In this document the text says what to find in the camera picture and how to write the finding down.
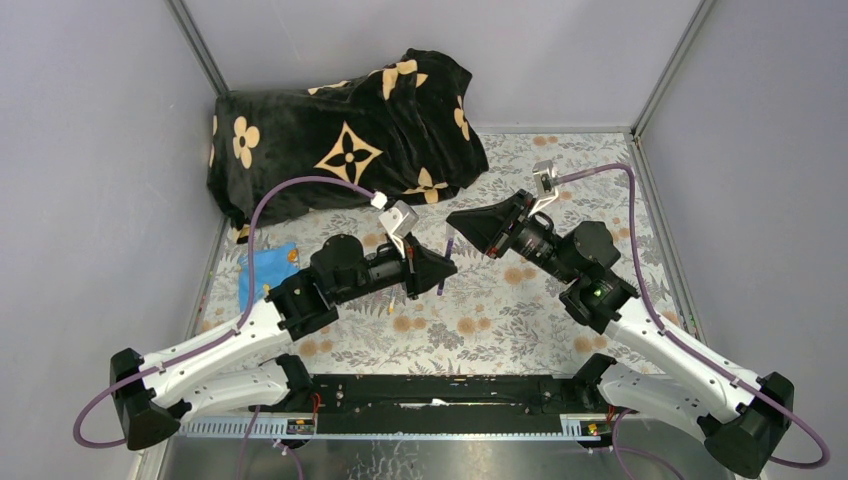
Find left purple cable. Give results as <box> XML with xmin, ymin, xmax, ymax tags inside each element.
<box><xmin>72</xmin><ymin>176</ymin><xmax>389</xmax><ymax>450</ymax></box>

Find dark purple pen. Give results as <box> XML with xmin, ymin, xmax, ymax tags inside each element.
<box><xmin>437</xmin><ymin>237</ymin><xmax>455</xmax><ymax>296</ymax></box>

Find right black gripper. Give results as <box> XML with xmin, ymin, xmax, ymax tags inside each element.
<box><xmin>446</xmin><ymin>189</ymin><xmax>577</xmax><ymax>285</ymax></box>

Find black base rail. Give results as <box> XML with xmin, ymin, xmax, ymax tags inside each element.
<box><xmin>261</xmin><ymin>355</ymin><xmax>623</xmax><ymax>438</ymax></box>

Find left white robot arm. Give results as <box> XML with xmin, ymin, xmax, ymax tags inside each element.
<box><xmin>110</xmin><ymin>234</ymin><xmax>458</xmax><ymax>451</ymax></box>

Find black floral plush blanket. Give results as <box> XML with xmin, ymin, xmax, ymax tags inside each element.
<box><xmin>207</xmin><ymin>49</ymin><xmax>489</xmax><ymax>229</ymax></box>

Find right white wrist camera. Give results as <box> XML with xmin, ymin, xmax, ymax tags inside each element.
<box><xmin>530</xmin><ymin>160</ymin><xmax>559</xmax><ymax>215</ymax></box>

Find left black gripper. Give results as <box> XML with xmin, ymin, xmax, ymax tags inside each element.
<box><xmin>333</xmin><ymin>231</ymin><xmax>457</xmax><ymax>305</ymax></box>

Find blue cartoon cloth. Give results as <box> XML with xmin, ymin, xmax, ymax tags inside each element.
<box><xmin>238</xmin><ymin>242</ymin><xmax>300</xmax><ymax>311</ymax></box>

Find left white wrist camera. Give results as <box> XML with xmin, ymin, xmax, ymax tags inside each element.
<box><xmin>370</xmin><ymin>191</ymin><xmax>419</xmax><ymax>258</ymax></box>

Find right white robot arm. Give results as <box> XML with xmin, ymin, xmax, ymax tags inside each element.
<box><xmin>446</xmin><ymin>190</ymin><xmax>795</xmax><ymax>479</ymax></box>

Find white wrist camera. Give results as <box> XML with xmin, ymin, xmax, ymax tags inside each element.
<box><xmin>530</xmin><ymin>160</ymin><xmax>559</xmax><ymax>215</ymax></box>
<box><xmin>370</xmin><ymin>191</ymin><xmax>419</xmax><ymax>258</ymax></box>

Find clear pen cap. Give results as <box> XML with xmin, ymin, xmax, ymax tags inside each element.
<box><xmin>445</xmin><ymin>224</ymin><xmax>455</xmax><ymax>251</ymax></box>

